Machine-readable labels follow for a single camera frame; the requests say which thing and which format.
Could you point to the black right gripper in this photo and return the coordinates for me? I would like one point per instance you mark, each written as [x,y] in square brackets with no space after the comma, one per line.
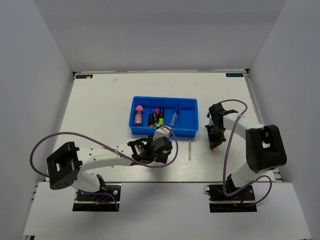
[214,141]

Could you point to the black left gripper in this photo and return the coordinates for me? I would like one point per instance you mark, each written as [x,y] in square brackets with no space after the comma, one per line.
[163,158]

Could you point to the slim orange highlighter pen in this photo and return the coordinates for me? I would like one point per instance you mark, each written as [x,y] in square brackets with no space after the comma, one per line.
[213,154]

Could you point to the black highlighter orange cap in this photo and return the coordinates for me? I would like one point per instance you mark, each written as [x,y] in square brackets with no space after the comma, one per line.
[151,120]

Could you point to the black highlighter yellow cap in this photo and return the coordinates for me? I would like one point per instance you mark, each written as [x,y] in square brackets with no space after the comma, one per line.
[161,116]

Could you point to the slim yellow highlighter pen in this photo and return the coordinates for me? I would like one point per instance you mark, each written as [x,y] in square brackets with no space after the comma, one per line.
[189,150]

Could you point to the clear spray bottle blue cap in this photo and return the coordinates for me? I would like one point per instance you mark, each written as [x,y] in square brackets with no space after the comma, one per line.
[174,117]

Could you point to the black highlighter pink cap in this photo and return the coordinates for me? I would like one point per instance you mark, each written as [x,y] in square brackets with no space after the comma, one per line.
[157,113]

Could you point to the pink-capped clear marker jar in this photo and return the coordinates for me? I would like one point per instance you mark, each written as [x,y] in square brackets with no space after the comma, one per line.
[138,118]

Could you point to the black highlighter green cap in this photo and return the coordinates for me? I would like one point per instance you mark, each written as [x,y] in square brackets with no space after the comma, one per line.
[155,119]

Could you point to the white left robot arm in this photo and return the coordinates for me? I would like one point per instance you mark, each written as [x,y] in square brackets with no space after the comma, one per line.
[69,165]

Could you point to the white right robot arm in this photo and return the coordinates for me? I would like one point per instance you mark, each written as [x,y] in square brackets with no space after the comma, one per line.
[264,148]

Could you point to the blue plastic divided bin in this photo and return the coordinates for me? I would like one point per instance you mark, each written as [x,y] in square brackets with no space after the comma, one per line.
[181,114]

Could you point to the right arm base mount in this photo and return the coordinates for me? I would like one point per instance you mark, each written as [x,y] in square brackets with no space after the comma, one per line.
[242,202]

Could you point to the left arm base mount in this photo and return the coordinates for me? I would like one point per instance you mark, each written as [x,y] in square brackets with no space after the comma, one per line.
[97,202]

